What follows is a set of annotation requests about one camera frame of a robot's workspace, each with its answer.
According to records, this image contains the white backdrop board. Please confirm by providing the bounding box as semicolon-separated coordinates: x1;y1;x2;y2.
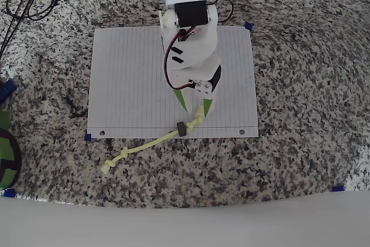
0;190;370;247

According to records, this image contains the red black servo wire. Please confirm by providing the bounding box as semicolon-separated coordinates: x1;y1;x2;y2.
163;25;205;90

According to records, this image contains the lined white paper sheet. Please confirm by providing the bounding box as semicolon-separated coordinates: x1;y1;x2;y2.
86;25;260;139

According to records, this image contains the black twin cable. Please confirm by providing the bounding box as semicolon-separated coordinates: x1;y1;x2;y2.
0;0;54;58

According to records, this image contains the yellow-green knotted rope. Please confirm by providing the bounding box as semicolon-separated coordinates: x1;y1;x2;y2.
99;107;206;174

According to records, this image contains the black hex nut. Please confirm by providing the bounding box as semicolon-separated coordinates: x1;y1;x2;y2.
176;121;188;137

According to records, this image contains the black and green round disc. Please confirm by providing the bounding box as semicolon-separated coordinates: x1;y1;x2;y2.
0;127;23;190

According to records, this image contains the black arm wire loop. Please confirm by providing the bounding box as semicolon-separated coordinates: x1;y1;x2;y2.
206;0;234;24

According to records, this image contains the green tape piece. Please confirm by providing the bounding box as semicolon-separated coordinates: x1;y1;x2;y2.
0;109;13;130

